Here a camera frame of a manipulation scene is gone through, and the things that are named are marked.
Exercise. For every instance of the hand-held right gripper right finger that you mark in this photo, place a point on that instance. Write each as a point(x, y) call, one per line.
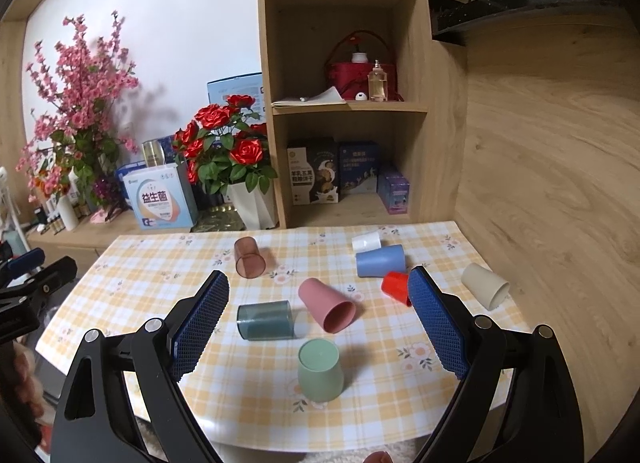
point(440, 328)

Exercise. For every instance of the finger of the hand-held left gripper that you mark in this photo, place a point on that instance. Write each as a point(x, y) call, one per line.
point(27, 260)
point(55, 275)

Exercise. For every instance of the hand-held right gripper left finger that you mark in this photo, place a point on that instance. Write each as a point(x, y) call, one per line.
point(197, 333)

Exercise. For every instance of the red plastic cup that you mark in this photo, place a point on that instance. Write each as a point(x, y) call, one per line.
point(396, 286)

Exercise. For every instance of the beige plastic cup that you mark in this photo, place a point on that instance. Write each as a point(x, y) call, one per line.
point(484, 285)

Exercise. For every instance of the teal transparent cup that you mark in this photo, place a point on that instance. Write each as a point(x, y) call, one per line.
point(265, 320)

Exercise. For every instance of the blue plastic cup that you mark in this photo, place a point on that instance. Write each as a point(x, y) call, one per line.
point(380, 262)

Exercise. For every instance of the brown transparent cup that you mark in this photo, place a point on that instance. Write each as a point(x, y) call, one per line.
point(249, 258)

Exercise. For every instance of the white plastic cup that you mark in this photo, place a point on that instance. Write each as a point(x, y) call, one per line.
point(366, 242)

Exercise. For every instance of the pink plastic cup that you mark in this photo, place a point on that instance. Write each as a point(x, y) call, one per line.
point(325, 303)

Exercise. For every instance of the green plastic cup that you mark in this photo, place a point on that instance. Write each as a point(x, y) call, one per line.
point(320, 373)

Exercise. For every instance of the person's left hand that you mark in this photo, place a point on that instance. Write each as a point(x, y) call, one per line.
point(25, 383)

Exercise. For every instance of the wooden sideboard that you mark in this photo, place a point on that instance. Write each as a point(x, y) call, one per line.
point(70, 245)

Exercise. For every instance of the row of small dark bottles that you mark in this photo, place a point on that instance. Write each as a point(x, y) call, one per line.
point(50, 225)

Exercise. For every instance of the white plastic bottle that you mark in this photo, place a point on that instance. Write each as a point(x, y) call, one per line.
point(67, 215)

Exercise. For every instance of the pink cloth item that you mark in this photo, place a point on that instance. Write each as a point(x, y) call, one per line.
point(105, 216)

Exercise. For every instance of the yellow checked floral tablecloth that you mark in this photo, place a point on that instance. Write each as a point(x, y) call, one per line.
point(395, 393)

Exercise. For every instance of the gold foil tray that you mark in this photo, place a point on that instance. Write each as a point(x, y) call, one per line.
point(217, 222)

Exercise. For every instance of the white and blue supplement box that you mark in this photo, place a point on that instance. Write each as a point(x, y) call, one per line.
point(157, 200)

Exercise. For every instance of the white faceted flower pot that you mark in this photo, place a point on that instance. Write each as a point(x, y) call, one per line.
point(252, 208)

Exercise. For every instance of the purple carton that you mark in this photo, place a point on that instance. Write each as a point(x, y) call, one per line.
point(394, 193)

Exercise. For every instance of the clear drinking glass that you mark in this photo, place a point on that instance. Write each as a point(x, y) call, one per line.
point(153, 154)

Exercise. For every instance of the pink artificial blossom branches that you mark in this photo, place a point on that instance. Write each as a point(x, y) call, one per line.
point(80, 103)

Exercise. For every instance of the dark blue carton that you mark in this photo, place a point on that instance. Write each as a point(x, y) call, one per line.
point(359, 168)

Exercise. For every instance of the red artificial rose bouquet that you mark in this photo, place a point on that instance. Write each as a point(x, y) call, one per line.
point(230, 153)

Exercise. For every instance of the white and dark food box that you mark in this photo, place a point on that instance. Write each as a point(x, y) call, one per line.
point(315, 173)

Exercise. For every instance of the wooden shelf unit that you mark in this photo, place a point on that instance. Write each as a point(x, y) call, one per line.
point(440, 118)

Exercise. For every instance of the small white round gadget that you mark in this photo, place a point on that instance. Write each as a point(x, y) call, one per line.
point(361, 96)

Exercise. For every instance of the light blue cardboard box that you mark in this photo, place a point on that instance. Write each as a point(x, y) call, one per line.
point(235, 88)

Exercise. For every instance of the clear perfume bottle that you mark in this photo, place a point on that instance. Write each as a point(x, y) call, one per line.
point(377, 85)

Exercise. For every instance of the white paper booklet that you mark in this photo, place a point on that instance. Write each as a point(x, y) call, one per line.
point(310, 99)

